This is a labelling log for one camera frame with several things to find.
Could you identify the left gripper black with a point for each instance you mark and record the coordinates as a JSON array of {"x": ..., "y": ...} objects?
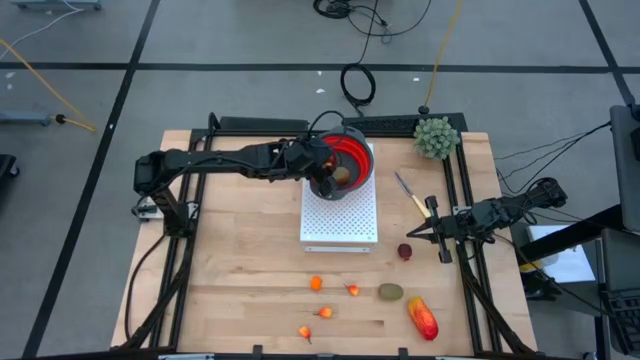
[{"x": 305, "y": 157}]

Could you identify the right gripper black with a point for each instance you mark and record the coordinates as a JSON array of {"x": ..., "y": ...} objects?
[{"x": 447, "y": 225}]

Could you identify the dark red toy plum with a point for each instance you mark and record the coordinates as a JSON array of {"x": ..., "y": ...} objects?
[{"x": 405, "y": 252}]

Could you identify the red collapsible bowl grey rim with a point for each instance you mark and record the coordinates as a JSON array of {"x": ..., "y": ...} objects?
[{"x": 361, "y": 155}]

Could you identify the red yellow toy mango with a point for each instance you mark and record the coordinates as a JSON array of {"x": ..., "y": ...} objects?
[{"x": 423, "y": 318}]

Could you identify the orange toy mandarin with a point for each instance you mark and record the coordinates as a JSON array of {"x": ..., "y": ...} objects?
[{"x": 316, "y": 283}]

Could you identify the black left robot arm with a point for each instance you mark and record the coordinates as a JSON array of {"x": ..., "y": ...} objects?
[{"x": 215, "y": 160}]

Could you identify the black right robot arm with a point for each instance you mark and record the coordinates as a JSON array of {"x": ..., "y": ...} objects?
[{"x": 500, "y": 212}]

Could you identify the white perforated metal shelf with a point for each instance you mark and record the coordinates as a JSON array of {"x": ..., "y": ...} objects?
[{"x": 345, "y": 220}]

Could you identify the black rectangular box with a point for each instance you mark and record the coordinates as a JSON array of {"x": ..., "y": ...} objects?
[{"x": 265, "y": 123}]

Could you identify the green artificial potted plant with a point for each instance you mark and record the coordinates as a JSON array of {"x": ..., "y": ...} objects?
[{"x": 436, "y": 139}]

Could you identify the black table clamp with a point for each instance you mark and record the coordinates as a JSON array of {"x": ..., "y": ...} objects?
[
  {"x": 257, "y": 351},
  {"x": 403, "y": 352}
]

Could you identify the white paper sheet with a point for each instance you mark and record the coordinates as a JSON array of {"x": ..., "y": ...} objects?
[{"x": 570, "y": 265}]

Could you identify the black keyboard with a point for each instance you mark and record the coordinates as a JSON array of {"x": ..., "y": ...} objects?
[{"x": 625, "y": 320}]

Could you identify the grey stand base bar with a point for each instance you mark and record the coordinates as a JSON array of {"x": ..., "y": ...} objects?
[
  {"x": 55, "y": 5},
  {"x": 25, "y": 118}
]

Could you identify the black chair base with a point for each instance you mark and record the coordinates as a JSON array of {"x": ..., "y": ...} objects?
[{"x": 6, "y": 167}]

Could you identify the black aluminium table frame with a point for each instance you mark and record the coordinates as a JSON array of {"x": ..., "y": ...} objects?
[{"x": 240, "y": 133}]

